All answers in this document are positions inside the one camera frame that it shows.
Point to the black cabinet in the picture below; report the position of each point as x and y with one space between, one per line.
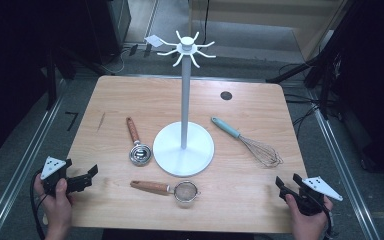
113 26

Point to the black metal stand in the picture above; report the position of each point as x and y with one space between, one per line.
50 83

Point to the round dark table grommet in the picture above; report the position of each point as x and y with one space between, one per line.
226 95

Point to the white paper sheet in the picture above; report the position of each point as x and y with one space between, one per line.
154 40

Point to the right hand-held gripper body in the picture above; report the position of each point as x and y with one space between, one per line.
313 200

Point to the person's right hand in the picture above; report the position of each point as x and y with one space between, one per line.
310 223

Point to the person's left hand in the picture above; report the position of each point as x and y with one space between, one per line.
58 210

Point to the white utensil rack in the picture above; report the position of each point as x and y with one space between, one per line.
183 153

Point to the aluminium floor rail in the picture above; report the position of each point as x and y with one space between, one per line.
343 173
23 166

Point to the black tripod stand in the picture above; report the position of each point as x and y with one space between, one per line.
323 66

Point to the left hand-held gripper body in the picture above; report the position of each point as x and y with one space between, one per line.
51 166

